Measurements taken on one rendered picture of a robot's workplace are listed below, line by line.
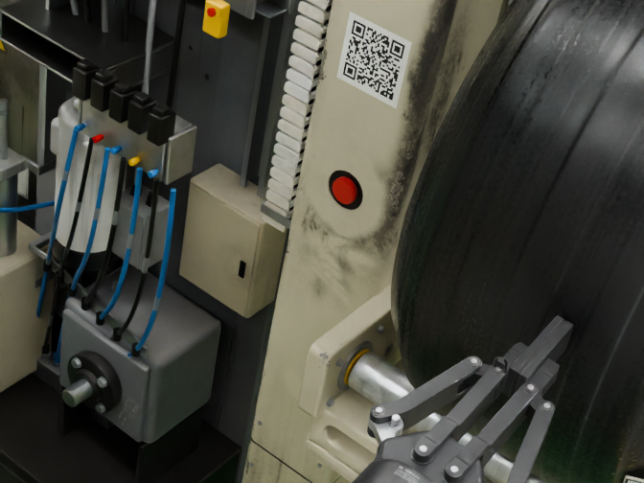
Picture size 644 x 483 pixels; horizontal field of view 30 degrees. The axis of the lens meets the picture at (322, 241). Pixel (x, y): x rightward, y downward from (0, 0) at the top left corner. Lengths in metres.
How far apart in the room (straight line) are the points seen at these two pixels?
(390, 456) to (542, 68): 0.32
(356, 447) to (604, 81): 0.58
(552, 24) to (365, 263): 0.45
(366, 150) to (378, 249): 0.11
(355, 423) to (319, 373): 0.08
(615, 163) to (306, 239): 0.53
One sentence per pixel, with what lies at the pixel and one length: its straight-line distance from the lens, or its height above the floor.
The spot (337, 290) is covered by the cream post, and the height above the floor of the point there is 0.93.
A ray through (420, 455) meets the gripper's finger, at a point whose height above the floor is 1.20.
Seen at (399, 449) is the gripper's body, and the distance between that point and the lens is 0.83.
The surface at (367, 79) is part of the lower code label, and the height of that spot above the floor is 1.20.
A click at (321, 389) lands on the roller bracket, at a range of 1.28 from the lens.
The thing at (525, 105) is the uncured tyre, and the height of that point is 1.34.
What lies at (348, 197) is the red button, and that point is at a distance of 1.28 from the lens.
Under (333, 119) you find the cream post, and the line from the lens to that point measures 1.26.
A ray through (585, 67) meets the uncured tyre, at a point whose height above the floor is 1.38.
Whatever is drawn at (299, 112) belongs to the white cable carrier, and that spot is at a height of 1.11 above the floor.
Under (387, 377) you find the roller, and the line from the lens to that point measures 1.28.
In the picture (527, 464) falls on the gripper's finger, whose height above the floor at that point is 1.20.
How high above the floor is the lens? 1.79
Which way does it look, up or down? 37 degrees down
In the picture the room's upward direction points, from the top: 12 degrees clockwise
